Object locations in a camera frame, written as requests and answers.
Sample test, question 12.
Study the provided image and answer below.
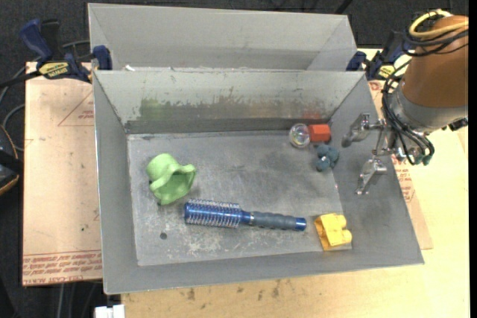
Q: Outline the clear glass ball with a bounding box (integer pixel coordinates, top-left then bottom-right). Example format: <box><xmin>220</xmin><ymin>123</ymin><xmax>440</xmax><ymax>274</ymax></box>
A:
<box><xmin>288</xmin><ymin>122</ymin><xmax>312</xmax><ymax>150</ymax></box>

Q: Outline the dark teal plush toy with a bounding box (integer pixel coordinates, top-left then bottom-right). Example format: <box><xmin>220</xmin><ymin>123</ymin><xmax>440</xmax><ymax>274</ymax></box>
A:
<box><xmin>315</xmin><ymin>144</ymin><xmax>341</xmax><ymax>173</ymax></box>

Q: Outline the yellow toy block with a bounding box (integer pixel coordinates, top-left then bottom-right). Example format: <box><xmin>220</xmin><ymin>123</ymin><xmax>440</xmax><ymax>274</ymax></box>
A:
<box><xmin>313</xmin><ymin>212</ymin><xmax>353</xmax><ymax>252</ymax></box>

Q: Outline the brown cardboard board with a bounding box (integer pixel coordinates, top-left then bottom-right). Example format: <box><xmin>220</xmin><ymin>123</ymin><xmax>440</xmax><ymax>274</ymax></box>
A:
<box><xmin>22</xmin><ymin>61</ymin><xmax>435</xmax><ymax>287</ymax></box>

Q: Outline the grey metal bin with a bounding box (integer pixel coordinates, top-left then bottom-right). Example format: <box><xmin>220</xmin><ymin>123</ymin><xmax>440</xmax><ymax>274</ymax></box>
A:
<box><xmin>86</xmin><ymin>2</ymin><xmax>426</xmax><ymax>296</ymax></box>

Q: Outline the blue round hairbrush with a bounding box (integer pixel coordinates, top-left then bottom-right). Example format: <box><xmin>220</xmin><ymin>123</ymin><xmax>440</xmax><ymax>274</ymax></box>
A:
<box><xmin>183</xmin><ymin>198</ymin><xmax>308</xmax><ymax>232</ymax></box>

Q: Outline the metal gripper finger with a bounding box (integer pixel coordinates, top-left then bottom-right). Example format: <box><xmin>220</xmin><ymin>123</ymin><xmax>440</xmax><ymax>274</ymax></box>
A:
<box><xmin>354</xmin><ymin>156</ymin><xmax>389</xmax><ymax>197</ymax></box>
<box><xmin>341</xmin><ymin>113</ymin><xmax>386</xmax><ymax>148</ymax></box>

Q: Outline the red block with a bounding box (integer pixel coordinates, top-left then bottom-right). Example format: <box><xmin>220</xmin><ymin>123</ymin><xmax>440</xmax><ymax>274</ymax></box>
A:
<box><xmin>308</xmin><ymin>124</ymin><xmax>332</xmax><ymax>144</ymax></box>

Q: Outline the black cylinder on white bracket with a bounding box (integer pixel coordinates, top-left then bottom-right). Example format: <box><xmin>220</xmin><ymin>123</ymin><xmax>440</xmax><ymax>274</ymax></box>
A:
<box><xmin>448</xmin><ymin>116</ymin><xmax>469</xmax><ymax>132</ymax></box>

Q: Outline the green rubber cup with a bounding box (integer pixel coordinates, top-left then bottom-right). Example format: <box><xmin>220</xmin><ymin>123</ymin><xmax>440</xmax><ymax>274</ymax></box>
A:
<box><xmin>145</xmin><ymin>153</ymin><xmax>198</xmax><ymax>206</ymax></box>

